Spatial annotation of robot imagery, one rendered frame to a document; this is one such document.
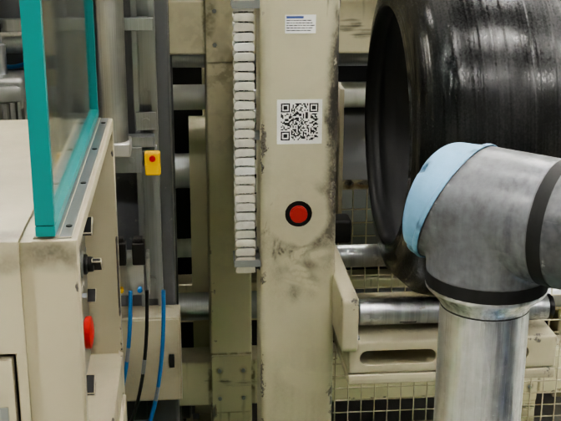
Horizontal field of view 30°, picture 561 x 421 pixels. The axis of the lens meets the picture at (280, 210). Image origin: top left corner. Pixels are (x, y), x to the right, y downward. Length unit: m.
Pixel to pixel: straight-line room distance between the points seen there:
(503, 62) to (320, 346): 0.61
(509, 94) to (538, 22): 0.13
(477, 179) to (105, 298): 0.81
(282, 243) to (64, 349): 0.78
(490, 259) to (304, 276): 0.89
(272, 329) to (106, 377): 0.38
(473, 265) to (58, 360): 0.42
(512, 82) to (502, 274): 0.67
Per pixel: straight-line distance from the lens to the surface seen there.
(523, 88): 1.60
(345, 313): 1.73
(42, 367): 1.09
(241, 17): 1.71
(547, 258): 0.92
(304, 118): 1.73
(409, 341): 1.78
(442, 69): 1.59
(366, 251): 2.04
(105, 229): 1.59
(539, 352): 1.85
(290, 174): 1.76
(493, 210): 0.94
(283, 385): 1.90
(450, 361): 1.02
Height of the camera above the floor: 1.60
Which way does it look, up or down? 17 degrees down
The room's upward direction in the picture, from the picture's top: straight up
